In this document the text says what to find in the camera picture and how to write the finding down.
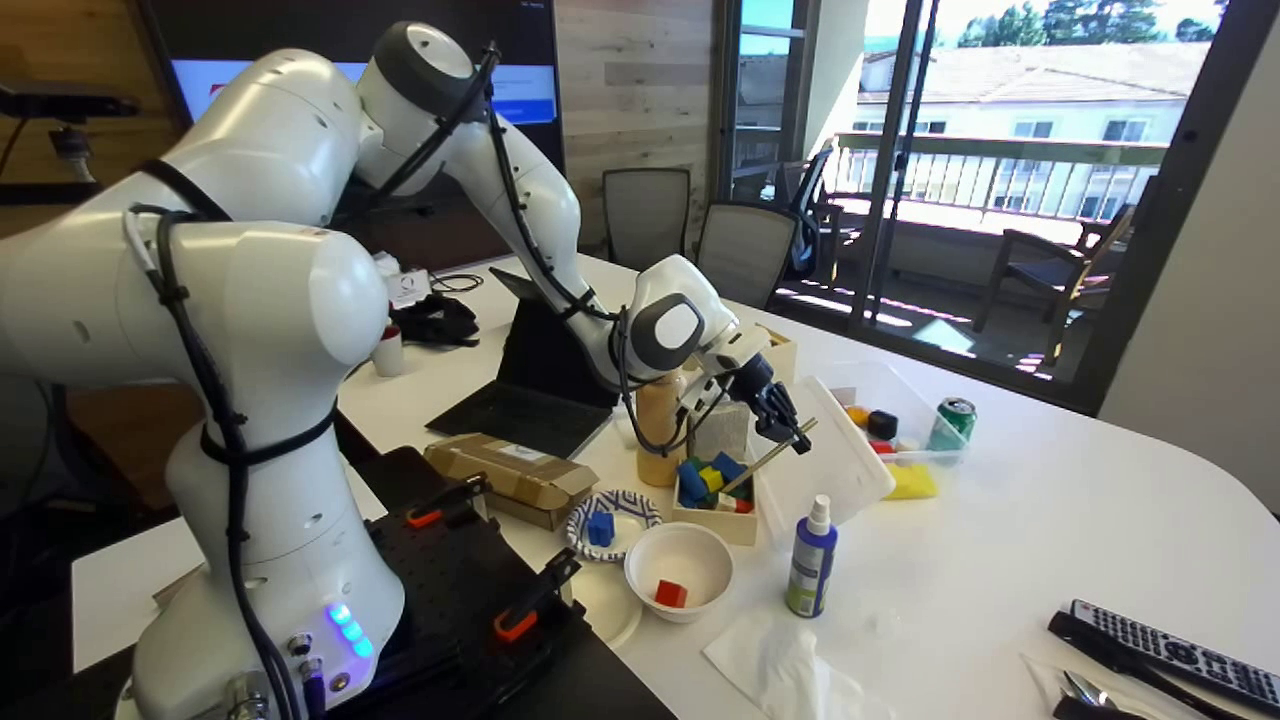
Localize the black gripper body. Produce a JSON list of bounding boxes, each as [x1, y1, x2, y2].
[[726, 348, 808, 440]]

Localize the light wooden chopstick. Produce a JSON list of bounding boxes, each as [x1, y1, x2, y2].
[[718, 414, 822, 498]]

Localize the clear plastic storage container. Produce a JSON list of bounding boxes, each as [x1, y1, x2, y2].
[[758, 376, 969, 539]]

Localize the yellow sponge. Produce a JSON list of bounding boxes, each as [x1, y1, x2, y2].
[[882, 460, 943, 502]]

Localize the white spray bottle green label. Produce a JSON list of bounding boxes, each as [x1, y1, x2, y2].
[[782, 490, 844, 622]]

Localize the tan yellow water bottle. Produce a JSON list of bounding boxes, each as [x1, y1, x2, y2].
[[633, 372, 691, 490]]

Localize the grey mesh office chair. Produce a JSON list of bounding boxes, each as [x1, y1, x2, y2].
[[691, 195, 800, 312], [596, 164, 696, 276]]

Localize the teal drink can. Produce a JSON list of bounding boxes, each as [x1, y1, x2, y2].
[[923, 393, 980, 460]]

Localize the white round bowl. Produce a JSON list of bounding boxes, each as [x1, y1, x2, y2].
[[620, 521, 736, 629]]

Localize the blue white patterned plate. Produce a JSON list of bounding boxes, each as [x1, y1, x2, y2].
[[564, 486, 661, 564]]

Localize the crumpled clear plastic wrapper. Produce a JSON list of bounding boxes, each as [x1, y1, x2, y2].
[[699, 605, 874, 720]]

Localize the black laptop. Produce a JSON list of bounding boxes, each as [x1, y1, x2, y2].
[[425, 264, 628, 460]]

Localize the brown patio chair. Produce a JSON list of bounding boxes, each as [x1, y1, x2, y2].
[[978, 204, 1137, 372]]

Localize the balcony railing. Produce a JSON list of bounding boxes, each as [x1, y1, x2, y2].
[[825, 127, 1176, 233]]

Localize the small white cup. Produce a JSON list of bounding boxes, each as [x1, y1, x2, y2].
[[369, 329, 413, 380]]

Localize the black eyeglasses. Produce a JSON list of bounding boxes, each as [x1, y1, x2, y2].
[[1053, 665, 1137, 720]]

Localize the black keyboard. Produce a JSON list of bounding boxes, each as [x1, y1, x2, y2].
[[1046, 597, 1280, 720]]

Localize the black clamp orange handle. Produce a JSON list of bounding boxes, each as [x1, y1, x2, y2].
[[488, 542, 585, 649], [402, 472, 493, 535]]

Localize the black cable bundle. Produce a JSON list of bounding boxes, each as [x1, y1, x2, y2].
[[391, 286, 485, 350]]

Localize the wall mounted TV screen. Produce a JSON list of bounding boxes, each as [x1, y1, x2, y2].
[[138, 0, 572, 191]]

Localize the black camera on stand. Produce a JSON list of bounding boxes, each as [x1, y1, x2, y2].
[[0, 80, 145, 191]]

